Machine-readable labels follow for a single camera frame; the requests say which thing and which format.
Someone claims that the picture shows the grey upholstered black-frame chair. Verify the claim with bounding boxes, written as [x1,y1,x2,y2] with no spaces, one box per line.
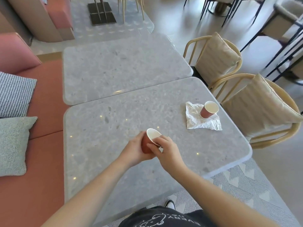
[240,0,303,82]

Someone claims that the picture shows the beige striped cushion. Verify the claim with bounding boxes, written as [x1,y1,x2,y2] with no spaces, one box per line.
[221,73,303,140]
[196,32,241,86]

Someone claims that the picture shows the wooden armchair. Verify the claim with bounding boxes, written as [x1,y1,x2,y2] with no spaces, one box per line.
[183,35,242,89]
[209,73,301,150]

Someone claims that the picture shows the black white checkered pillow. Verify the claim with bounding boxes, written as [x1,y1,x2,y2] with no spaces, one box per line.
[0,71,38,118]

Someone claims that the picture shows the person's black printed shirt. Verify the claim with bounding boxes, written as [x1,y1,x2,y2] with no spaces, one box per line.
[118,206,211,227]

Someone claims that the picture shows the black metal chair legs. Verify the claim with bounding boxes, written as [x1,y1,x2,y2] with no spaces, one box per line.
[183,0,267,27]

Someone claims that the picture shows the person's right hand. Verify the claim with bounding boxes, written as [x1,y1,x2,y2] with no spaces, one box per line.
[147,136,188,174]

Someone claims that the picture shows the person's left hand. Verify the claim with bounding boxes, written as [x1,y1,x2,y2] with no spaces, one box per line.
[119,131,157,167]

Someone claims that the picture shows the beige legged chair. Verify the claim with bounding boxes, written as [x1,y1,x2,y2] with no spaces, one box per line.
[117,0,145,22]

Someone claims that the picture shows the light grey patterned rug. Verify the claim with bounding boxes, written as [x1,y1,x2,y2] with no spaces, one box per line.
[70,0,155,41]

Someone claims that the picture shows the black metal table base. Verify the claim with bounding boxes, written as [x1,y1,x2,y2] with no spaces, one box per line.
[88,0,117,26]

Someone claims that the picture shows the person's left forearm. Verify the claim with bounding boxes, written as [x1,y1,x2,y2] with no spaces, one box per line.
[41,149,133,227]

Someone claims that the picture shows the red paper cup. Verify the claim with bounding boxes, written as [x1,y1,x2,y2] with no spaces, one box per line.
[200,101,219,119]
[141,128,163,154]

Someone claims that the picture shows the person's right forearm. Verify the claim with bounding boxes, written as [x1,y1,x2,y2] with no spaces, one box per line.
[165,163,275,227]

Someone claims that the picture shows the crumpled white napkin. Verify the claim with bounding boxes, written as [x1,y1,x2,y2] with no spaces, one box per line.
[185,101,223,131]

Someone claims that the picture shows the pink beige booth seat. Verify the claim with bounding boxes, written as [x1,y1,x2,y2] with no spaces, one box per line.
[0,0,75,43]

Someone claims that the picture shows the light green textured pillow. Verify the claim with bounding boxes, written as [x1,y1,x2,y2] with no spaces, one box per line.
[0,116,38,177]

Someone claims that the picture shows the grey geometric patterned rug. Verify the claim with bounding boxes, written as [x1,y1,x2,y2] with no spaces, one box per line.
[104,158,299,227]

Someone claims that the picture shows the pink upholstered bench sofa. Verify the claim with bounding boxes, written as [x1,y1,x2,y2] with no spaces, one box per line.
[0,32,70,227]

